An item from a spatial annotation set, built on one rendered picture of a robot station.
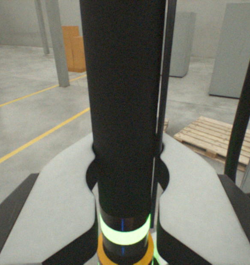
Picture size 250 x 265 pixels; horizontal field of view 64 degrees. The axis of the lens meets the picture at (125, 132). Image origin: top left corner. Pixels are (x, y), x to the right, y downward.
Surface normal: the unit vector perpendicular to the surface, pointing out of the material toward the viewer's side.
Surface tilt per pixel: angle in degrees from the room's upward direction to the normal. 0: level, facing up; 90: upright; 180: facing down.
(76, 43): 90
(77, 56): 90
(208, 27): 90
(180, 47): 90
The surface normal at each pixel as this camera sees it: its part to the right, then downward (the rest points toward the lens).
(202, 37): -0.44, 0.44
